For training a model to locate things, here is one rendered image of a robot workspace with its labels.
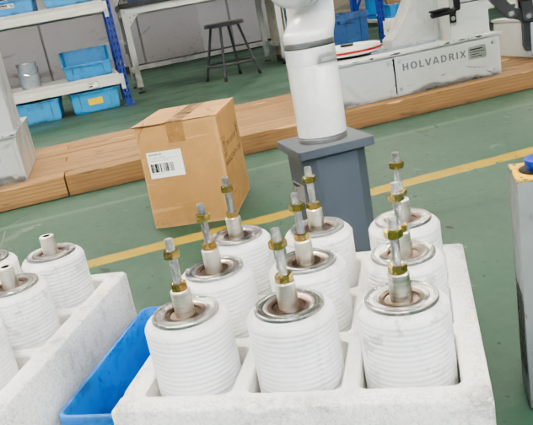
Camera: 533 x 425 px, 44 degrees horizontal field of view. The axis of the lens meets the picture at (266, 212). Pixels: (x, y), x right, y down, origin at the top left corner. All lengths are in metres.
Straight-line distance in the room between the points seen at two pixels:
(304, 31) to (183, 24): 7.89
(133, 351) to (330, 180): 0.46
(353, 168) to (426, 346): 0.60
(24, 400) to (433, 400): 0.48
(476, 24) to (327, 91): 2.02
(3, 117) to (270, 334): 2.14
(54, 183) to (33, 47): 6.46
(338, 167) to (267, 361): 0.58
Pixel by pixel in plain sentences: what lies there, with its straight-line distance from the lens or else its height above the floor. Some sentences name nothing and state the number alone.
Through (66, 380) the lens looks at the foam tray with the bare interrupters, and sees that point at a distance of 0.95.
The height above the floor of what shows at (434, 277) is 0.23.
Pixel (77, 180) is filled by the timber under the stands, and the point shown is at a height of 0.05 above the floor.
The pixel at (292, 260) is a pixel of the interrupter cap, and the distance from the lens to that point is 0.83.
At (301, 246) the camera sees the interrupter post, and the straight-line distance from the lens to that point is 0.80.
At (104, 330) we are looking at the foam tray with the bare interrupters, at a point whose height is 0.13.
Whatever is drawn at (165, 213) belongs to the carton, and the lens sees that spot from 1.91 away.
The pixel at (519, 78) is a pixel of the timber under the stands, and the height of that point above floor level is 0.06.
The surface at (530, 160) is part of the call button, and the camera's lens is 0.84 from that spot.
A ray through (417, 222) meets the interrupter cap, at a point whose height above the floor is 0.25.
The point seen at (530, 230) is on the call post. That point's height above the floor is 0.25.
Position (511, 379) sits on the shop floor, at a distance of 1.02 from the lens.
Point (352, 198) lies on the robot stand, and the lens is 1.23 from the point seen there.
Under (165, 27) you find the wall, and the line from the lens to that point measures 9.03.
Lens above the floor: 0.56
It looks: 17 degrees down
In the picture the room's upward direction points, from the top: 11 degrees counter-clockwise
